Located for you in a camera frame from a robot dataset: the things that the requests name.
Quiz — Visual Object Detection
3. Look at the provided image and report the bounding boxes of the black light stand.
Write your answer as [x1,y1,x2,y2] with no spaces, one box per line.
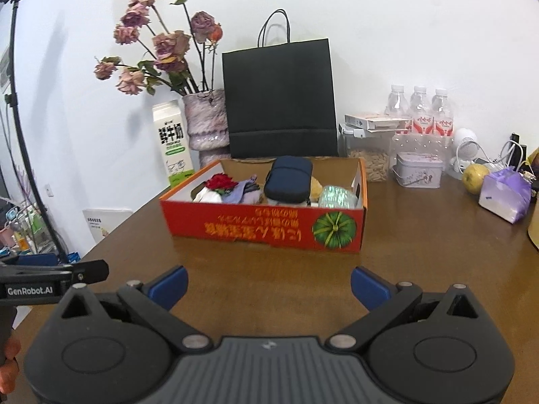
[0,0,70,264]

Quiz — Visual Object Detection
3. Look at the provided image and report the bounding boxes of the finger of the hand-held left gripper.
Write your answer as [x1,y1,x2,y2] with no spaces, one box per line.
[0,253,60,267]
[62,259,110,286]

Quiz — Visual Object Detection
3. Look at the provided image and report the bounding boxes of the colourful snack packet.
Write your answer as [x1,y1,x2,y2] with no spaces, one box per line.
[524,147,539,181]

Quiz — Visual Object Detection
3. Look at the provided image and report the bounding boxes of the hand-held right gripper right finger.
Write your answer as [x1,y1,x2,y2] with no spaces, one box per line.
[327,266,486,351]

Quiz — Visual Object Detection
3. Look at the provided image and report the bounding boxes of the dried pink rose bouquet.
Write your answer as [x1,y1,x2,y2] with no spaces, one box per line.
[93,0,224,97]

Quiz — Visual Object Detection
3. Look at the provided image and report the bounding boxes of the yellow white plush alpaca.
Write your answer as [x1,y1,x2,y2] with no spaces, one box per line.
[309,177,325,207]

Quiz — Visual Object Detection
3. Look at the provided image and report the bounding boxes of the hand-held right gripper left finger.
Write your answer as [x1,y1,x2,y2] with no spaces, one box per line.
[56,265,214,353]

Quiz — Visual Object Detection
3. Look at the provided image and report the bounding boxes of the cluttered wire shelf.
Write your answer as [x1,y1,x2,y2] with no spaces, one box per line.
[0,198,55,257]

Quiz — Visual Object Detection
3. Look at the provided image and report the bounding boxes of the small white fan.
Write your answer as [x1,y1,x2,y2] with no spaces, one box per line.
[446,127,481,180]

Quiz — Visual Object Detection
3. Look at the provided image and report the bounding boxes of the clear water bottle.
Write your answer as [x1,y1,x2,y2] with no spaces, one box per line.
[385,84,410,116]
[430,88,454,135]
[408,85,432,135]

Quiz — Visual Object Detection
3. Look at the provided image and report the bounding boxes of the purple burlap drawstring pouch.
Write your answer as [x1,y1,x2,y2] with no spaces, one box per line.
[223,174,259,205]

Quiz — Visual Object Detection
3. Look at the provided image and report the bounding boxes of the lavender fluffy towel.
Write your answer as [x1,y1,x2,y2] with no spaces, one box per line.
[240,189,266,206]

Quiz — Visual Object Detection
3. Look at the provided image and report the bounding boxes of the purple tissue pack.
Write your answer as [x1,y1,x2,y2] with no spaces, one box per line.
[479,167,532,225]

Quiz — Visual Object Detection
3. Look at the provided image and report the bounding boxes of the green white milk carton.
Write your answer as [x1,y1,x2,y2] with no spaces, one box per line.
[152,100,195,189]

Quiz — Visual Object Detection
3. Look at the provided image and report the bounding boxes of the navy zip case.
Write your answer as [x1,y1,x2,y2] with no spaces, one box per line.
[264,156,313,204]

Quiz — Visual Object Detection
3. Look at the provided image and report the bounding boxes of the flat white carton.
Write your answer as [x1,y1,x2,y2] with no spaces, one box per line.
[344,112,413,132]

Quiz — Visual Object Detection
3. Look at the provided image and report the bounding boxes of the red cardboard box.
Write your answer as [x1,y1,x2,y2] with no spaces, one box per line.
[159,157,368,254]

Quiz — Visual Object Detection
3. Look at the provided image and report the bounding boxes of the green pear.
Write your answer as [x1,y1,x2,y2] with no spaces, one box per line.
[462,163,491,195]

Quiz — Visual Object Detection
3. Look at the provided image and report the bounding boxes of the printed tin box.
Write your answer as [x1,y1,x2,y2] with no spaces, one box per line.
[393,151,444,189]

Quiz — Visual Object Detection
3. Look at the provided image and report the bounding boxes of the small white cloth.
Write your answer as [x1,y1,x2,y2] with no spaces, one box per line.
[191,185,224,203]

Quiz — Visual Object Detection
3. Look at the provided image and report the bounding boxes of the red fabric flower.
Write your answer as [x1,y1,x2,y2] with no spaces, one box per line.
[205,173,240,192]

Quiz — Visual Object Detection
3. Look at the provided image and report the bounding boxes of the white charging cable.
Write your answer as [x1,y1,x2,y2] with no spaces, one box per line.
[480,139,529,173]

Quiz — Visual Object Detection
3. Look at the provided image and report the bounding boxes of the black paper bag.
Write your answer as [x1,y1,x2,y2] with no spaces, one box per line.
[222,8,340,160]

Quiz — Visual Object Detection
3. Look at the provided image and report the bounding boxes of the pink mottled vase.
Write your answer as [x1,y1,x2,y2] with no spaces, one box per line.
[182,88,230,163]

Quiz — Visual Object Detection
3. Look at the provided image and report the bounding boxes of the clear food container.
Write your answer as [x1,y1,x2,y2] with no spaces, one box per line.
[339,123,397,183]

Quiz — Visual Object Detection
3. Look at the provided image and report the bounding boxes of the person's left hand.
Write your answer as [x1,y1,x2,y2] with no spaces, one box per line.
[0,337,22,395]

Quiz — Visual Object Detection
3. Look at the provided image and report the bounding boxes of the white square panel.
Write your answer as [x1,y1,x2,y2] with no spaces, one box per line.
[82,208,133,245]

